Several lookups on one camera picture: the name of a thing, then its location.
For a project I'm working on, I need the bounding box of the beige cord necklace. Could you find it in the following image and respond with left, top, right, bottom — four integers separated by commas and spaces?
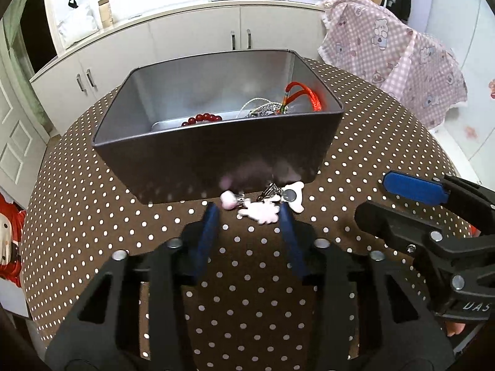
236, 97, 272, 120

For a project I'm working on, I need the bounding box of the dark red bead bracelet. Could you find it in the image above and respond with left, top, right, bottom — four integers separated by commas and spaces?
180, 112, 224, 127

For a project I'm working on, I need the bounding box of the pink butterfly wall sticker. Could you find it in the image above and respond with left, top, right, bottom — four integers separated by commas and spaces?
488, 79, 495, 99

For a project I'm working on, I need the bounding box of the brown paper package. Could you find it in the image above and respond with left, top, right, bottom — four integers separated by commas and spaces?
98, 0, 113, 29

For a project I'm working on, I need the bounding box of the white panel door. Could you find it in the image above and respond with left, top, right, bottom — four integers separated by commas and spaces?
0, 62, 46, 209

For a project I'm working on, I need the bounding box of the white low cabinet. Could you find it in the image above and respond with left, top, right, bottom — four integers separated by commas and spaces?
30, 0, 326, 134

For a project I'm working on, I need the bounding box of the pink white charm keychain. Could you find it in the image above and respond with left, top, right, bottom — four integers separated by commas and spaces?
220, 190, 279, 224

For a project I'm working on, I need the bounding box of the red cartoon poster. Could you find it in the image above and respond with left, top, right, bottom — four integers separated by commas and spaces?
0, 195, 26, 288

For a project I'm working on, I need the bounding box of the white bear charm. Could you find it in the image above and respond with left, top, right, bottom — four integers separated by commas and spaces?
281, 181, 304, 214

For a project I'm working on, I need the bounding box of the dark grey storage box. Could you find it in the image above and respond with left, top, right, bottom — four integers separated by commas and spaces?
92, 49, 344, 204

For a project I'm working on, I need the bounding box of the person's hand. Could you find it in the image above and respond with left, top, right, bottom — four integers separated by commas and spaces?
445, 321, 467, 338

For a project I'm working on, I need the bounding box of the red cord bracelet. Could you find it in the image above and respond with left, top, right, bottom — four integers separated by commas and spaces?
279, 81, 325, 114

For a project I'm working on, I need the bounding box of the brown polka dot tablecloth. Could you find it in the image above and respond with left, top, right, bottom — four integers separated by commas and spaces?
21, 60, 469, 370

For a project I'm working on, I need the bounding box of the white plastic bag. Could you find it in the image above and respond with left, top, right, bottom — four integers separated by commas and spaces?
57, 0, 99, 49

